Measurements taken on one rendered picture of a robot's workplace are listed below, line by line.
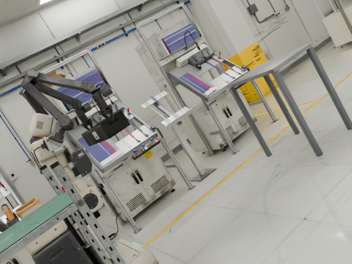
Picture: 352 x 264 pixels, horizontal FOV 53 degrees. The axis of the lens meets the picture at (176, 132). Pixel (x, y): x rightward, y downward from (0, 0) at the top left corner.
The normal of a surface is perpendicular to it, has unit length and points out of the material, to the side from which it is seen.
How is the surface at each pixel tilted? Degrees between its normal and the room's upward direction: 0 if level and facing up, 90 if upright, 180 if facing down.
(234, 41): 90
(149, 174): 90
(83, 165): 90
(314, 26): 90
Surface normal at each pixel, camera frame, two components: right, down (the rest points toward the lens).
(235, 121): 0.43, -0.11
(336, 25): -0.75, 0.52
